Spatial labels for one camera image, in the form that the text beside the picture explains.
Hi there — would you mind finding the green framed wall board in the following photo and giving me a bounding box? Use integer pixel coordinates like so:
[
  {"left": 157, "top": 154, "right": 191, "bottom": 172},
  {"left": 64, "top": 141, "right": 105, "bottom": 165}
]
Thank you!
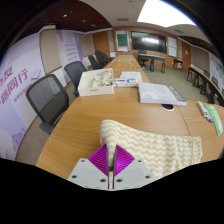
[{"left": 115, "top": 30, "right": 130, "bottom": 53}]

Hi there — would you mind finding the round dark table grommet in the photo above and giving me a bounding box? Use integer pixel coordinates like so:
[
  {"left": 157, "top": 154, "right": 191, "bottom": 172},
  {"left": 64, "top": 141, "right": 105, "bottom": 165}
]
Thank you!
[{"left": 160, "top": 103, "right": 176, "bottom": 112}]

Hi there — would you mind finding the beige zigzag striped towel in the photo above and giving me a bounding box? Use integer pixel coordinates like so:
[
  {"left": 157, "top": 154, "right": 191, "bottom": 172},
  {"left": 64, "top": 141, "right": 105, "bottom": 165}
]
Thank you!
[{"left": 99, "top": 119, "right": 204, "bottom": 181}]

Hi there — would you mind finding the row of black office chairs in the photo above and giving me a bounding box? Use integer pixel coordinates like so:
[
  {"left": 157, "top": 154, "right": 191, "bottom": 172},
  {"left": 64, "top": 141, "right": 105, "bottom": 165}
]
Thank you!
[{"left": 87, "top": 49, "right": 114, "bottom": 71}]

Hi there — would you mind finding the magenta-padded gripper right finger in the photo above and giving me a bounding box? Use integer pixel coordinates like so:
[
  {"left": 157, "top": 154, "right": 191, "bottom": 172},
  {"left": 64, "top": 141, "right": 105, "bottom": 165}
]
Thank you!
[{"left": 113, "top": 145, "right": 155, "bottom": 190}]

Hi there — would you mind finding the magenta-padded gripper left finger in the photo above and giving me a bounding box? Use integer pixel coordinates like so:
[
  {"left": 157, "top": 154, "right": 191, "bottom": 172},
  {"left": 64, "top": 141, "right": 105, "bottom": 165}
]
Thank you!
[{"left": 67, "top": 144, "right": 111, "bottom": 190}]

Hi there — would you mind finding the bright ceiling light panel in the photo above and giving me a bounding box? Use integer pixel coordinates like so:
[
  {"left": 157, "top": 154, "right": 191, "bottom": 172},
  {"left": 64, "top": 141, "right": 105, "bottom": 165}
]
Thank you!
[{"left": 136, "top": 0, "right": 198, "bottom": 29}]

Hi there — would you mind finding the group of black side chairs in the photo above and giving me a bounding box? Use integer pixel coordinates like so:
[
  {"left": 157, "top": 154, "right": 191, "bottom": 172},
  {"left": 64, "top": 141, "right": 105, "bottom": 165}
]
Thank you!
[{"left": 186, "top": 68, "right": 224, "bottom": 107}]

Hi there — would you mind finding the purple and white wall banner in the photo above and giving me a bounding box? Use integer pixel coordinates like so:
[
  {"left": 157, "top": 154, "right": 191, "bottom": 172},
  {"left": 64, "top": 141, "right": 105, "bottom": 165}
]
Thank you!
[{"left": 55, "top": 29, "right": 85, "bottom": 84}]

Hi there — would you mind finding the green booklet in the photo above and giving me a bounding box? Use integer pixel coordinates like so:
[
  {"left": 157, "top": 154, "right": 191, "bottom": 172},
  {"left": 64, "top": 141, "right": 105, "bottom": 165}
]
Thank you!
[{"left": 203, "top": 104, "right": 224, "bottom": 137}]

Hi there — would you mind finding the long wooden side table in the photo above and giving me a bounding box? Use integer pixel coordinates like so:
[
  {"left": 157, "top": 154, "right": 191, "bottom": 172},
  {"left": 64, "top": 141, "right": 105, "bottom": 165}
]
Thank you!
[{"left": 187, "top": 65, "right": 224, "bottom": 101}]

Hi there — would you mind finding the white paper sheet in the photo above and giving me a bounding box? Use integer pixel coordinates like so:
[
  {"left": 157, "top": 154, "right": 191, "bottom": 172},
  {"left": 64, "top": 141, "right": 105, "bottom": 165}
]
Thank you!
[{"left": 119, "top": 70, "right": 143, "bottom": 84}]

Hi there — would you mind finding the pack of coloured markers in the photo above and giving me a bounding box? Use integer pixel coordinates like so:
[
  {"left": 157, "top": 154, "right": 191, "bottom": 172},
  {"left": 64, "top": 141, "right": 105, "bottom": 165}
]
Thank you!
[{"left": 196, "top": 100, "right": 214, "bottom": 124}]

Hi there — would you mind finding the white wall whiteboard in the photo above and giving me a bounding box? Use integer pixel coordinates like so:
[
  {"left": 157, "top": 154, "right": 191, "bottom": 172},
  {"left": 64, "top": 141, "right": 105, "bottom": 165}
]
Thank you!
[{"left": 167, "top": 35, "right": 179, "bottom": 58}]

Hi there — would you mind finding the small dark side table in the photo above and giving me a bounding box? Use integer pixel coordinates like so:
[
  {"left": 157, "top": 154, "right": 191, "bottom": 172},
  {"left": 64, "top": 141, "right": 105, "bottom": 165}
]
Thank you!
[{"left": 172, "top": 58, "right": 185, "bottom": 71}]

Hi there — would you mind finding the large black wall screen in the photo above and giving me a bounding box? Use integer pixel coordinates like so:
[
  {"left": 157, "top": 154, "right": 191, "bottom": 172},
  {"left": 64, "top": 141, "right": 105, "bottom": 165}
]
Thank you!
[{"left": 130, "top": 30, "right": 168, "bottom": 55}]

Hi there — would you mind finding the brown wooden door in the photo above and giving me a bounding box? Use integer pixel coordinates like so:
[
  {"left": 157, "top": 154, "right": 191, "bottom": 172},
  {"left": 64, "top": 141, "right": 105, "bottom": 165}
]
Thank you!
[{"left": 92, "top": 31, "right": 111, "bottom": 58}]

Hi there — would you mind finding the colourful wall picture display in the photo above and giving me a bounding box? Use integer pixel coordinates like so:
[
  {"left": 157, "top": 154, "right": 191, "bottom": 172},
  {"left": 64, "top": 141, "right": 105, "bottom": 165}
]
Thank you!
[{"left": 209, "top": 54, "right": 224, "bottom": 96}]

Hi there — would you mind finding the open white cardboard box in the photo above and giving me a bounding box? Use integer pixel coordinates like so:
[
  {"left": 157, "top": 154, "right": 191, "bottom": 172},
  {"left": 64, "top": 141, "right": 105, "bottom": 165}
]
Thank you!
[{"left": 77, "top": 67, "right": 115, "bottom": 98}]

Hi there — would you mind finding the large white flat book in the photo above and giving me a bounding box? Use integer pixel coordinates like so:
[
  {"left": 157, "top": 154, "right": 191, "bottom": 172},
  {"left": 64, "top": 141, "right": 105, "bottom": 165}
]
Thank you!
[{"left": 137, "top": 82, "right": 188, "bottom": 107}]

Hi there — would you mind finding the small white and blue pack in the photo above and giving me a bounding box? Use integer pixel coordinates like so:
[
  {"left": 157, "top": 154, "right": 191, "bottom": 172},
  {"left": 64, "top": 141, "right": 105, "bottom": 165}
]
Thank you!
[{"left": 113, "top": 78, "right": 139, "bottom": 89}]

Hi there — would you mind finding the dark desk under screen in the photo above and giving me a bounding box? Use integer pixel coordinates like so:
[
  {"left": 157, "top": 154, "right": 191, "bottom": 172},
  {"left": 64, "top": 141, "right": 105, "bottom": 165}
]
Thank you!
[{"left": 137, "top": 53, "right": 167, "bottom": 74}]

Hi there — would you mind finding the black mesh office chair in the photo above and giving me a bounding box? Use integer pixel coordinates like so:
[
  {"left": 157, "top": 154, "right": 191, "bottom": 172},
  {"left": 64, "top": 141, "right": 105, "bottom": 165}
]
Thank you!
[
  {"left": 63, "top": 60, "right": 89, "bottom": 98},
  {"left": 25, "top": 73, "right": 71, "bottom": 136}
]

